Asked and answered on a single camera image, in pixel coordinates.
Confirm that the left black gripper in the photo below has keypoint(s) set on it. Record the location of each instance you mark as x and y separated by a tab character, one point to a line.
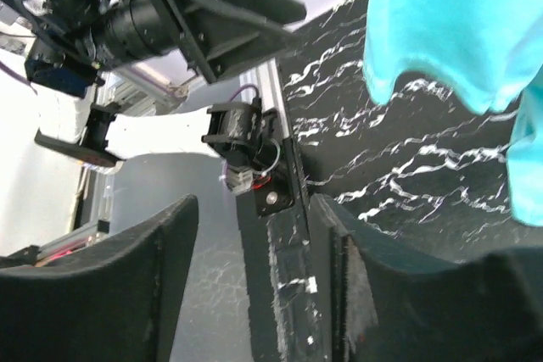
219	39

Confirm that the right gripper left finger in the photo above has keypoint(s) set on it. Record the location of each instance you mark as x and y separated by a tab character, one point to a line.
118	300

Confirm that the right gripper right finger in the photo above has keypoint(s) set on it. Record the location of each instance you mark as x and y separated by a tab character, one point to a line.
382	300

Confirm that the teal t shirt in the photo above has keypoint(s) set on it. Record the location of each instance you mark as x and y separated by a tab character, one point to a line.
489	52

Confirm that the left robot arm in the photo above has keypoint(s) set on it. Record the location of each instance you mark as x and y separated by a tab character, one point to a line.
78	40

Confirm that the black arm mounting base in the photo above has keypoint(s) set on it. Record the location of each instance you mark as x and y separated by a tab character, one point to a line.
285	322

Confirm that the aluminium rail frame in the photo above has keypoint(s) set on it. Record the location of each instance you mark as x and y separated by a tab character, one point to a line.
127	124

